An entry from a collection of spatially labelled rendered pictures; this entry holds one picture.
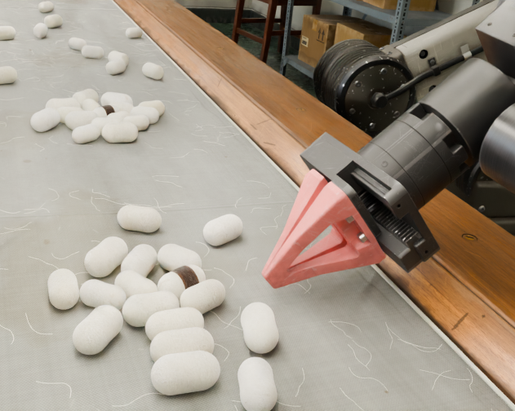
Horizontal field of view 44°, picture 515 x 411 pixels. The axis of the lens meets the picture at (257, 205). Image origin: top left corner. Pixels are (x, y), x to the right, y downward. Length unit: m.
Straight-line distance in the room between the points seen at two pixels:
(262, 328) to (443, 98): 0.19
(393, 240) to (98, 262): 0.20
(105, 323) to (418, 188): 0.21
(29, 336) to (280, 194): 0.28
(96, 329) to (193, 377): 0.06
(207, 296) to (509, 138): 0.21
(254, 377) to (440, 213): 0.26
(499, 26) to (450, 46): 0.57
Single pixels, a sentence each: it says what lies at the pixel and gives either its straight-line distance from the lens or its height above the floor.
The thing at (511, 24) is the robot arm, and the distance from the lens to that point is 0.45.
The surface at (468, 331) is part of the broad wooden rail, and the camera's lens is 0.44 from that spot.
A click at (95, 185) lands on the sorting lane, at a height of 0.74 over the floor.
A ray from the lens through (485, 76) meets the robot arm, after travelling 0.45.
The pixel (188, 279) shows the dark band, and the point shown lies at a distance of 0.43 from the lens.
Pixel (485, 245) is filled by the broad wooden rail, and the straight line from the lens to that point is 0.52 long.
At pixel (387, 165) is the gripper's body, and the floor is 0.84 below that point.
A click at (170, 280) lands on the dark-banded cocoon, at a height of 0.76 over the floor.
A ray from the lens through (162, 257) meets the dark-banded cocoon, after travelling 0.46.
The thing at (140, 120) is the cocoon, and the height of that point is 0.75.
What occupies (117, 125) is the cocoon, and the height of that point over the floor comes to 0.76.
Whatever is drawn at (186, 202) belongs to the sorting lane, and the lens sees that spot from 0.56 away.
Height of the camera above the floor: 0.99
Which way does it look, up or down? 26 degrees down
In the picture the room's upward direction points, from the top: 6 degrees clockwise
